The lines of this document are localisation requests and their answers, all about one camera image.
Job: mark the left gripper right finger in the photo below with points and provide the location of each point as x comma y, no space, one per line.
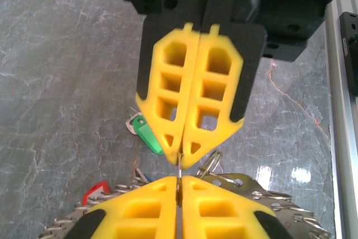
218,216

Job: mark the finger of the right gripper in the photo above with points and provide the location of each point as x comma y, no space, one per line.
152,82
240,82

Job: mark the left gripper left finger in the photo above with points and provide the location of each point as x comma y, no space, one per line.
145,216

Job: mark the metal disc with key rings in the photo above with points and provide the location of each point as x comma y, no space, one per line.
246,188

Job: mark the silver key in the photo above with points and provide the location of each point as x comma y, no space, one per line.
130,124

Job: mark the green key tag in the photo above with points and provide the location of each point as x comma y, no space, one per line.
148,135

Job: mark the red key tag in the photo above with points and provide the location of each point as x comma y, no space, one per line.
96,192

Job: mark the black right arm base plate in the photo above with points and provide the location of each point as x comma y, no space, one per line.
349,54

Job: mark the wide aluminium mounting rail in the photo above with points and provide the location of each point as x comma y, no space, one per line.
341,166

